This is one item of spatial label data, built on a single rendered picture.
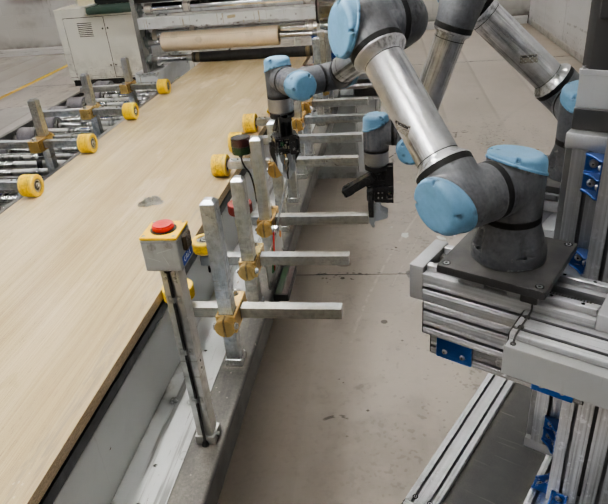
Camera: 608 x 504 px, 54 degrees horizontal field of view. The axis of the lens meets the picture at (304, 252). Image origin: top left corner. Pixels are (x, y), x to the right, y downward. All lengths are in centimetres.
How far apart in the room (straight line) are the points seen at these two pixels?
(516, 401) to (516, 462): 27
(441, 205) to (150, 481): 88
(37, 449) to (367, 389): 157
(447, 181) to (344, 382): 157
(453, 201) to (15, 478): 89
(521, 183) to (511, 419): 111
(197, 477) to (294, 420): 111
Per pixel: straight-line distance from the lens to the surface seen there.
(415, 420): 239
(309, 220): 192
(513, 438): 208
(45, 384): 136
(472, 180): 113
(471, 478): 195
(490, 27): 172
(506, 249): 125
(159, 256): 110
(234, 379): 154
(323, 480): 220
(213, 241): 138
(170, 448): 153
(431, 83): 160
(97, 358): 138
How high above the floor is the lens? 169
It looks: 29 degrees down
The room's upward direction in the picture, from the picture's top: 5 degrees counter-clockwise
